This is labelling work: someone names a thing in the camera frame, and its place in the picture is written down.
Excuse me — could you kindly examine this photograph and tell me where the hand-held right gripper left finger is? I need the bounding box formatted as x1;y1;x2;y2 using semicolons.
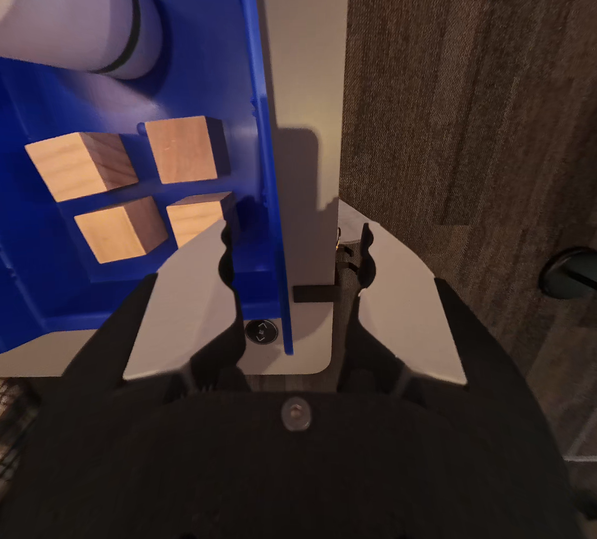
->
122;220;246;387

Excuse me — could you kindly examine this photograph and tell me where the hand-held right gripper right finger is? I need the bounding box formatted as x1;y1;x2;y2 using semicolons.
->
338;222;469;394

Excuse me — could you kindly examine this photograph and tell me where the wooden cube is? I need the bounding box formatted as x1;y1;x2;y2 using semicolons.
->
145;116;231;185
165;191;241;250
74;196;169;264
24;132;140;203

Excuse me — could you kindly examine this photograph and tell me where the blue plastic bin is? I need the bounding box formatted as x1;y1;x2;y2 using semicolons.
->
0;0;295;355

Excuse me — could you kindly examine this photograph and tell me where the white paper cup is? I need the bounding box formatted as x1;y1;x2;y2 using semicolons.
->
0;0;164;80

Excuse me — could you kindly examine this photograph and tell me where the round table grommet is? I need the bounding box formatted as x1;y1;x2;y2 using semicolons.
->
245;319;279;345

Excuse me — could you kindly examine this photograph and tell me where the black floor stand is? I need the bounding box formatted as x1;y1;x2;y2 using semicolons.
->
539;247;597;299

